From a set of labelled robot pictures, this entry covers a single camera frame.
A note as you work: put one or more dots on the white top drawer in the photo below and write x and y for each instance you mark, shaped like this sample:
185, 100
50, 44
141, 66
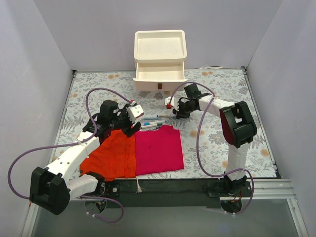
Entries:
159, 76

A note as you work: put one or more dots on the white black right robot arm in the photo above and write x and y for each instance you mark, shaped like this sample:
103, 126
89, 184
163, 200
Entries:
238, 128

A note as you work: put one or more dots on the light blue gel pen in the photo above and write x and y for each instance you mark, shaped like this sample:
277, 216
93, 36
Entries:
153, 118

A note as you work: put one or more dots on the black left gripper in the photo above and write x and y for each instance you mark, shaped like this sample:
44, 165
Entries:
129, 122

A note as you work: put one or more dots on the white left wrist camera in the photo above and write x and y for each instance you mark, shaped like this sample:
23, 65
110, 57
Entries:
135, 112

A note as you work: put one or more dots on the magenta cloth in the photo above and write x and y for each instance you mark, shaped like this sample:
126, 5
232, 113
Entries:
158, 151

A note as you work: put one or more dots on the orange cloth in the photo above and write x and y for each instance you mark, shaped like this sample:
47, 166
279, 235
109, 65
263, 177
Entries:
114, 158

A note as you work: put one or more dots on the white marker cyan cap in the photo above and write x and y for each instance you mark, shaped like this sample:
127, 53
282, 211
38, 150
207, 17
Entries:
154, 122

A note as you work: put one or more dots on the white marker green cap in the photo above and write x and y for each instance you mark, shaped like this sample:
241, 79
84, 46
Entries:
156, 125

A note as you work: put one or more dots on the white drawer cabinet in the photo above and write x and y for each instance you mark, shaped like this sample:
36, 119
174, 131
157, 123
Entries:
161, 46

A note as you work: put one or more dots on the aluminium frame rail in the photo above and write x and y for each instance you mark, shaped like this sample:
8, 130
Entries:
262, 188

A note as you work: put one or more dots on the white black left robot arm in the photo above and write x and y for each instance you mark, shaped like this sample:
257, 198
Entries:
96, 131

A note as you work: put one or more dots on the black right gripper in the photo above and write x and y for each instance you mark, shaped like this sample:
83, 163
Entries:
179, 109

